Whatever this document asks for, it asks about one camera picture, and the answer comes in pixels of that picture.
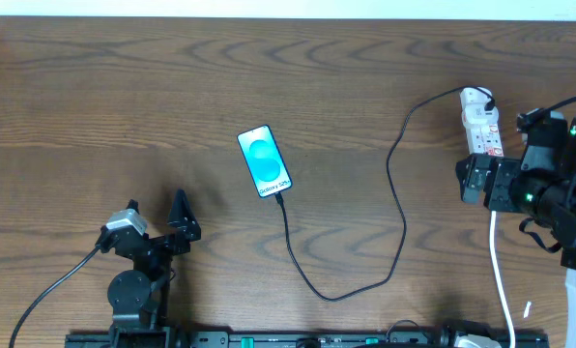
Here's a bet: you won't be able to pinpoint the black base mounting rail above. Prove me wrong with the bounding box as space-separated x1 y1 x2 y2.
65 330 550 348

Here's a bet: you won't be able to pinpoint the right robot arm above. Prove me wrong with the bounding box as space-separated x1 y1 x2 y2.
456 109 576 347

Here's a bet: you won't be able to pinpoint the blue Galaxy S25+ smartphone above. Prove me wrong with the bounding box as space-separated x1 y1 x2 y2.
237 125 293 198

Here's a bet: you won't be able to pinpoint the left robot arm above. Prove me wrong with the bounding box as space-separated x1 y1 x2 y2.
96 188 201 347

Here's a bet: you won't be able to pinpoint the white power strip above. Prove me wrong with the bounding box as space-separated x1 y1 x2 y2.
462 103 504 157

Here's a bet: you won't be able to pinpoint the black USB charging cable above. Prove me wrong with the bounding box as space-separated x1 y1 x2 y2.
274 85 498 303

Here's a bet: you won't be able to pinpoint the white USB charger adapter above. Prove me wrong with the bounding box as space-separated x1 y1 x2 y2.
460 87 499 127

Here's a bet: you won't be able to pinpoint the white power strip cord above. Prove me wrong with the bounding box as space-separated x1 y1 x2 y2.
488 210 517 348

